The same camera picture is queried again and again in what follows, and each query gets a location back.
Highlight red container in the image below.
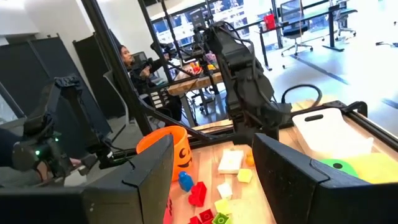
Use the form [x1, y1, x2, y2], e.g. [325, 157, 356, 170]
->
[263, 12, 277, 31]

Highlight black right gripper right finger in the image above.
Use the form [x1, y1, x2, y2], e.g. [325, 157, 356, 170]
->
[252, 133, 398, 224]

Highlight small red toy block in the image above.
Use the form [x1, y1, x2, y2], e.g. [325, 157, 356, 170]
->
[198, 208, 215, 224]

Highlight grey chair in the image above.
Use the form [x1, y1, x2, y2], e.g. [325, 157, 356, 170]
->
[103, 70, 131, 125]

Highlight narrow dark partition panel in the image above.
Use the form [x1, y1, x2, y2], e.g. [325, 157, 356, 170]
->
[73, 30, 125, 119]

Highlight person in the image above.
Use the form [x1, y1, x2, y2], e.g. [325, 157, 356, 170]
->
[117, 44, 183, 122]

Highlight black office desk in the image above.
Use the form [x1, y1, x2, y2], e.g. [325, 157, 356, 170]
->
[234, 2, 358, 72]

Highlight yellow toy block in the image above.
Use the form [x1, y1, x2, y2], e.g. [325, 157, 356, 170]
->
[213, 198, 233, 215]
[236, 167, 254, 184]

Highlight whitish toy block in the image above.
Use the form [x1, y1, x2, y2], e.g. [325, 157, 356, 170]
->
[216, 182, 233, 200]

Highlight black background robot rig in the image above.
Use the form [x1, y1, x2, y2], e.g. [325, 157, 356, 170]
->
[138, 0, 218, 94]

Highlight orange pumpkin bucket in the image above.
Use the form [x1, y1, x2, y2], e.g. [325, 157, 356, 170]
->
[136, 125, 193, 183]

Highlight small green toy block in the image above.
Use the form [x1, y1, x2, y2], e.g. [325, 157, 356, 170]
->
[211, 212, 233, 224]

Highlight colourful toy pile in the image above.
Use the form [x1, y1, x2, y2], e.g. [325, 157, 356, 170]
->
[186, 52, 218, 75]

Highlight yellow translucent bin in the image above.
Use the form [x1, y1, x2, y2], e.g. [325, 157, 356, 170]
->
[320, 151, 398, 185]

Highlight large dark partition panel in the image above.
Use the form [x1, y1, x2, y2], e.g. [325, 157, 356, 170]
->
[0, 34, 113, 156]

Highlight black aluminium rig frame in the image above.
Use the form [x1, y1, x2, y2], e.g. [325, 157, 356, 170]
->
[81, 0, 398, 150]

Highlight blue toy block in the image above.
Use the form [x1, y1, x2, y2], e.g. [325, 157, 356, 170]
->
[178, 170, 195, 193]

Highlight black cable loop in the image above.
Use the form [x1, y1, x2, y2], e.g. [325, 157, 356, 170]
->
[281, 83, 323, 108]

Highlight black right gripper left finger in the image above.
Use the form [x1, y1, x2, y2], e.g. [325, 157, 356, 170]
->
[0, 134, 175, 224]

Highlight white card box orange print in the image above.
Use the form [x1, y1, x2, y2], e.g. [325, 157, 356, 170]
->
[217, 148, 245, 175]

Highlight wooden background table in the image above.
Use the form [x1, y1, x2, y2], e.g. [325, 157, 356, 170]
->
[167, 72, 224, 128]

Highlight black office chair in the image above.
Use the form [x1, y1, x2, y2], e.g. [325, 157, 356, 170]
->
[278, 0, 315, 69]
[322, 0, 358, 41]

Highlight white plastic bin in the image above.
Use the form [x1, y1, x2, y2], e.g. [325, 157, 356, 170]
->
[291, 107, 375, 161]

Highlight green foam die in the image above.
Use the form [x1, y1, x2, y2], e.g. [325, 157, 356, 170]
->
[320, 158, 359, 178]

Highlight small orange toy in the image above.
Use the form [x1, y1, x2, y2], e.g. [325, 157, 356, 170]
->
[244, 149, 256, 167]

